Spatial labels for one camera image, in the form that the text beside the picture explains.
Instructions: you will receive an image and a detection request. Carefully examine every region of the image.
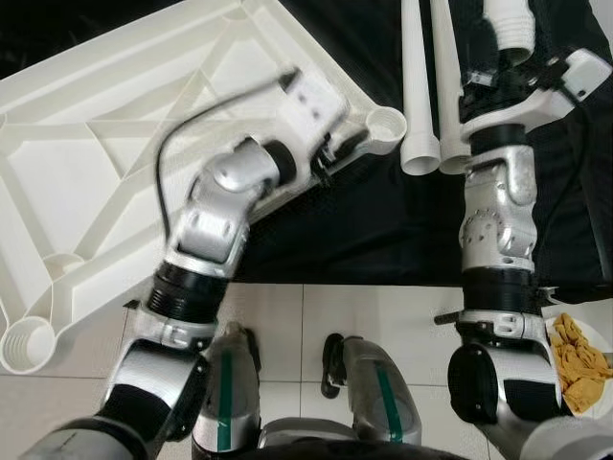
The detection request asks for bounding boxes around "white plastic table top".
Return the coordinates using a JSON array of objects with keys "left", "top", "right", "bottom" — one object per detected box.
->
[{"left": 0, "top": 0, "right": 408, "bottom": 375}]

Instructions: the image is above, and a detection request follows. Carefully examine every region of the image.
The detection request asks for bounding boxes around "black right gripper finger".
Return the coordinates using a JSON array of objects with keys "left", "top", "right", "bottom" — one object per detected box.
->
[{"left": 471, "top": 17, "right": 501, "bottom": 78}]

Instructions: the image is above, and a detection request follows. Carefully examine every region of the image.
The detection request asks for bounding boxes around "crumpled yellow cloth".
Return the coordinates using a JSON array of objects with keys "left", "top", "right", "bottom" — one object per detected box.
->
[{"left": 551, "top": 314, "right": 612, "bottom": 413}]

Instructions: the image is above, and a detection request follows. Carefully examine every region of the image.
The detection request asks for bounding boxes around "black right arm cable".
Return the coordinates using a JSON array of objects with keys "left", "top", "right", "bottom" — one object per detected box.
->
[{"left": 532, "top": 81, "right": 593, "bottom": 308}]

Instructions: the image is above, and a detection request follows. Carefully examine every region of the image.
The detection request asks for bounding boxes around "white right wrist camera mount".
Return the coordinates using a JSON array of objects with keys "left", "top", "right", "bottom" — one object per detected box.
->
[{"left": 460, "top": 48, "right": 613, "bottom": 130}]

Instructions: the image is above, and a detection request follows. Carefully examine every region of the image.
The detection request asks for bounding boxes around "black metal table frame leg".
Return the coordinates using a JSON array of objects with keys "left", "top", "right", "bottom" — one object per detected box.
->
[{"left": 434, "top": 287, "right": 613, "bottom": 325}]

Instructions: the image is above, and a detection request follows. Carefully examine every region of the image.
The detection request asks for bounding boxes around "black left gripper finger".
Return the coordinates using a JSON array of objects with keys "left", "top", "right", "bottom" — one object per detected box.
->
[{"left": 330, "top": 129, "right": 372, "bottom": 162}]

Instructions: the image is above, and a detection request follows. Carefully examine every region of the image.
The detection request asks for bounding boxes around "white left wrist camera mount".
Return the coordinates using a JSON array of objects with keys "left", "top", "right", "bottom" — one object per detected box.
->
[{"left": 281, "top": 67, "right": 351, "bottom": 161}]

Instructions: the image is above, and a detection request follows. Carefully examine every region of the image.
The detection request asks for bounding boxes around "white round plate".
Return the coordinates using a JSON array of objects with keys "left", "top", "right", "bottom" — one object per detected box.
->
[{"left": 546, "top": 311, "right": 613, "bottom": 420}]

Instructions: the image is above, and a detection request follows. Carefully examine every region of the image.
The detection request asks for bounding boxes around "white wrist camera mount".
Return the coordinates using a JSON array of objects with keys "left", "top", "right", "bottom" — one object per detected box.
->
[
  {"left": 460, "top": 48, "right": 613, "bottom": 130},
  {"left": 281, "top": 67, "right": 351, "bottom": 161}
]

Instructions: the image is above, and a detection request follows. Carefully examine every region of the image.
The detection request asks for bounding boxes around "black table cloth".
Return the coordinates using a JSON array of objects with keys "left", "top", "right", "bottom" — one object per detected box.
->
[{"left": 0, "top": 0, "right": 613, "bottom": 303}]

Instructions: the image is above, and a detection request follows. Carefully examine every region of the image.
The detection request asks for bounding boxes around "black robot waist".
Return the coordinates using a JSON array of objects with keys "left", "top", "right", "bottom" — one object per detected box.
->
[{"left": 235, "top": 420, "right": 470, "bottom": 460}]

